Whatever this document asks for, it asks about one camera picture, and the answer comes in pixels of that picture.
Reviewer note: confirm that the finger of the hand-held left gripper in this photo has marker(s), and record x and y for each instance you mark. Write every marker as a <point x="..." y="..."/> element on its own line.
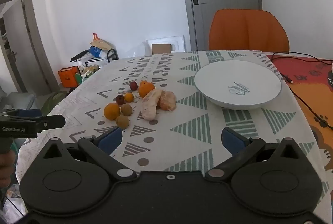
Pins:
<point x="52" y="123"/>

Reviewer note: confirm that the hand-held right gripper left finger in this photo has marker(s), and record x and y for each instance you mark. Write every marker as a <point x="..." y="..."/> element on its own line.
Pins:
<point x="110" y="139"/>

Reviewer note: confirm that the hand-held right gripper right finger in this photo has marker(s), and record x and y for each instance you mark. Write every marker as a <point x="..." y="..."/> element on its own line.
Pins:
<point x="232" y="140"/>

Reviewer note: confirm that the large orange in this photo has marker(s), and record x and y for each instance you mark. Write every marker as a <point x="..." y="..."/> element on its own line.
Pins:
<point x="146" y="89"/>
<point x="111" y="111"/>

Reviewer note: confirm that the tan round fruit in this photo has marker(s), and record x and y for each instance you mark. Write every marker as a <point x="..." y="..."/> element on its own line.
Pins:
<point x="122" y="121"/>
<point x="126" y="109"/>

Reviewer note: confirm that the small orange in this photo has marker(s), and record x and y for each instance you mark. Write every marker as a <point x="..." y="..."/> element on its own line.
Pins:
<point x="128" y="97"/>

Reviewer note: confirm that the peeled pomelo segment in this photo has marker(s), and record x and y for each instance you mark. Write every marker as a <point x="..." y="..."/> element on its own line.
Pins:
<point x="149" y="105"/>

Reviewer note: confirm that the white plate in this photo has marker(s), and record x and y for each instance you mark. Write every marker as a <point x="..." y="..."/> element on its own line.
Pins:
<point x="238" y="84"/>

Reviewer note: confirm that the peeled orange half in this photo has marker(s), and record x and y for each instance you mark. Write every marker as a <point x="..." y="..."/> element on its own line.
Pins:
<point x="168" y="100"/>

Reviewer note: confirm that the person's left hand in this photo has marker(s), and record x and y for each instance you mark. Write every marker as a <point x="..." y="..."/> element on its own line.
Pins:
<point x="5" y="168"/>

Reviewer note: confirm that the green cloth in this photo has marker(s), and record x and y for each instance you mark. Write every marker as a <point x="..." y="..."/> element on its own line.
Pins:
<point x="53" y="101"/>

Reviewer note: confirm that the grey sofa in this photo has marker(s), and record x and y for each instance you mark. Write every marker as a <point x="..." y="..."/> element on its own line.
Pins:
<point x="18" y="100"/>

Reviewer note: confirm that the dark red jujube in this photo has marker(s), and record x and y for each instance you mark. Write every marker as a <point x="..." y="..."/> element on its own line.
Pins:
<point x="120" y="99"/>

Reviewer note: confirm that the orange box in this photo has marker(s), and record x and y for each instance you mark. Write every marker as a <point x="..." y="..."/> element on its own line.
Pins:
<point x="67" y="77"/>

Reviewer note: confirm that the patterned tablecloth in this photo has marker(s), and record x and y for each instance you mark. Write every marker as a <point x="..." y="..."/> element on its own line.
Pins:
<point x="182" y="130"/>

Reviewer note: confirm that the black flat case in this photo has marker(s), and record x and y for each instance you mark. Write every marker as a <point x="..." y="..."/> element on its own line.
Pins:
<point x="79" y="56"/>

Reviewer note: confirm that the blue and white bag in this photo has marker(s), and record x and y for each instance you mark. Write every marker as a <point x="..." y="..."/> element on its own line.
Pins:
<point x="95" y="51"/>

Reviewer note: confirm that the black metal rack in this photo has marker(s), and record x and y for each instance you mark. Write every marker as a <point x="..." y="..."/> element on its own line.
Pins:
<point x="112" y="54"/>

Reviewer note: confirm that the tan paper bag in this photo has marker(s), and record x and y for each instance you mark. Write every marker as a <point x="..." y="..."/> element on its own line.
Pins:
<point x="100" y="44"/>

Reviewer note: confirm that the red printed mat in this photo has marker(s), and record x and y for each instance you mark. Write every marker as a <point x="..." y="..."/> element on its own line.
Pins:
<point x="312" y="88"/>

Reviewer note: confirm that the cardboard box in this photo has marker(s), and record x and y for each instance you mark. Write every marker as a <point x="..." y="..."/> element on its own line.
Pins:
<point x="161" y="48"/>

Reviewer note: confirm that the orange chair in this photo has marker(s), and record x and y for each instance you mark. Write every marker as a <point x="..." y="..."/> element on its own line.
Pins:
<point x="247" y="31"/>

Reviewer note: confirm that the white foam board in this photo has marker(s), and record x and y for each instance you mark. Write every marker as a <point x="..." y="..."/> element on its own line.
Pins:
<point x="179" y="43"/>

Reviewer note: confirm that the grey door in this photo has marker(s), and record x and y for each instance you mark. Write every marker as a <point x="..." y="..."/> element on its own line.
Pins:
<point x="223" y="5"/>

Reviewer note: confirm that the grey side door frame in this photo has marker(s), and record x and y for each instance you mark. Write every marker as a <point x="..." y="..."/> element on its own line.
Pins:
<point x="33" y="39"/>

